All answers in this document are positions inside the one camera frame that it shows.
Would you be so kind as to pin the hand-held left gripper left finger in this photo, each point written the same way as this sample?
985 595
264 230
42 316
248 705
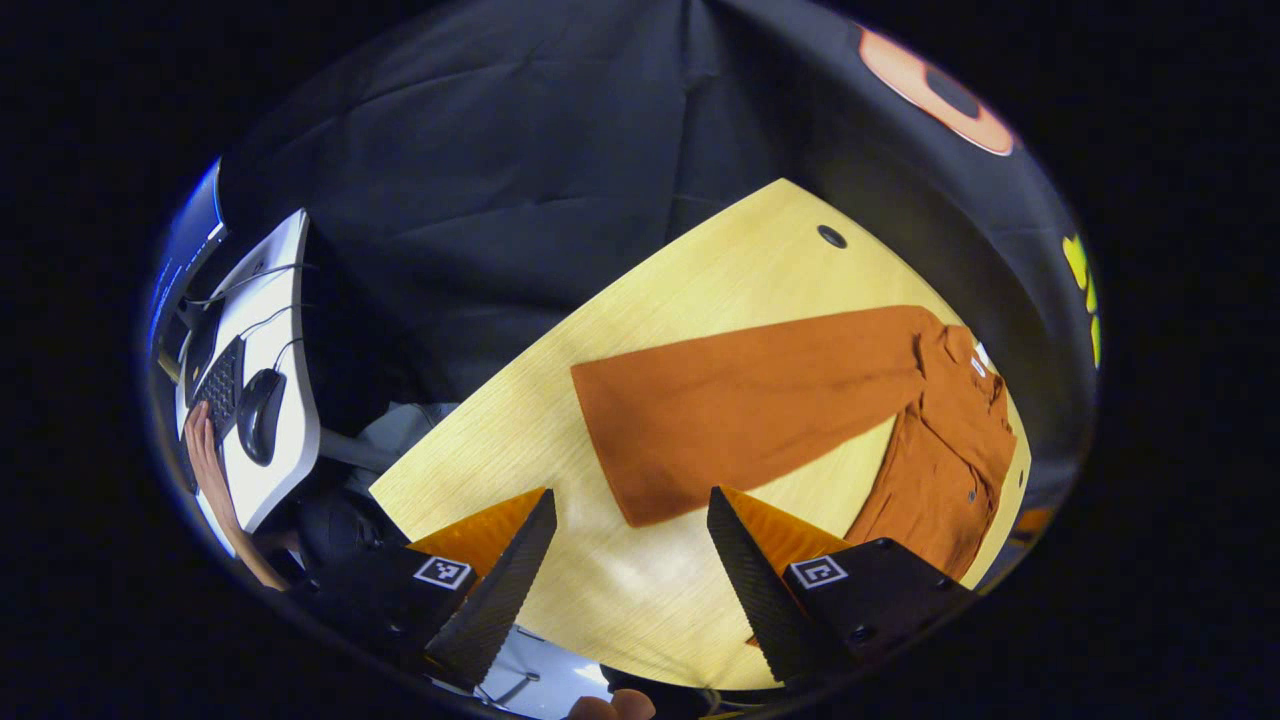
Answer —
505 590

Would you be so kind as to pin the black computer mouse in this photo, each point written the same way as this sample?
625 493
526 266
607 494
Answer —
260 415

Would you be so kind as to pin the black computer keyboard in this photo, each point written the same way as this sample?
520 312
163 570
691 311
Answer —
220 385

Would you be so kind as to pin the black backdrop cloth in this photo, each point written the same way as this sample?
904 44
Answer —
500 150

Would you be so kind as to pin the orange button-up garment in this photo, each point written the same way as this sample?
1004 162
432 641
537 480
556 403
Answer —
750 400

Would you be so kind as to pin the black office chair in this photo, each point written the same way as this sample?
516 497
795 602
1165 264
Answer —
340 525

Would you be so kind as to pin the blue lit computer monitor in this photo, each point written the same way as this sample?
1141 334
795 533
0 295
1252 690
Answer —
185 240

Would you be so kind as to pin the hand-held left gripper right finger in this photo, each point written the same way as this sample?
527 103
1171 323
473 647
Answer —
755 590

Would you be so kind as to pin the white desk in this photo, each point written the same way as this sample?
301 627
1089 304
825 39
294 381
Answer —
285 300

